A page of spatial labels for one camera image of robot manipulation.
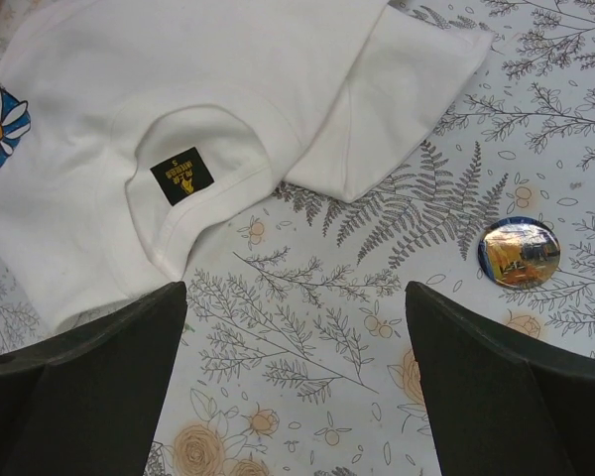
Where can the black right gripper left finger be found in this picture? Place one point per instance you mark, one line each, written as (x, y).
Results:
(88, 401)

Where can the white t-shirt with flower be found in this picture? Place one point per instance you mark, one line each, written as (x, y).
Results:
(127, 128)

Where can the round shiny brooch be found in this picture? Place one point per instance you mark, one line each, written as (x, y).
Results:
(518, 253)

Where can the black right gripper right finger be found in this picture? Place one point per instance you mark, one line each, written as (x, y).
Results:
(498, 401)

